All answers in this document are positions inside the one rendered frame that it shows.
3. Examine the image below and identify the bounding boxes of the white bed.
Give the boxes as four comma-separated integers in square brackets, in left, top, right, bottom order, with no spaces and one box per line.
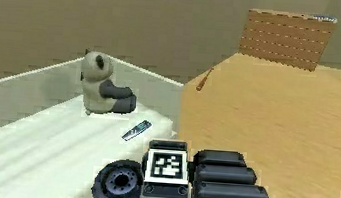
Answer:
[0,46,186,198]

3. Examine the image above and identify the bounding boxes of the brown wooden chest of drawers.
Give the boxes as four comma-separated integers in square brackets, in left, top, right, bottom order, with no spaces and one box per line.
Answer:
[236,8,338,74]

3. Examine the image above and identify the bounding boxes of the black remote control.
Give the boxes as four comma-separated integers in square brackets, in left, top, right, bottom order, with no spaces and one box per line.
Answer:
[120,118,153,144]

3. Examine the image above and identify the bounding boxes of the black and white panda toy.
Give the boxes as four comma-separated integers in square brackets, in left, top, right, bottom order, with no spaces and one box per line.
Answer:
[77,49,141,120]

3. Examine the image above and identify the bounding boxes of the brown baseball bat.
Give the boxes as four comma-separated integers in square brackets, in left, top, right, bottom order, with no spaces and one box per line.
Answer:
[195,66,215,93]

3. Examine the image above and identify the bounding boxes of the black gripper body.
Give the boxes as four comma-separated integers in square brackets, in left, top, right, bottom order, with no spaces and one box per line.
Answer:
[90,157,147,198]

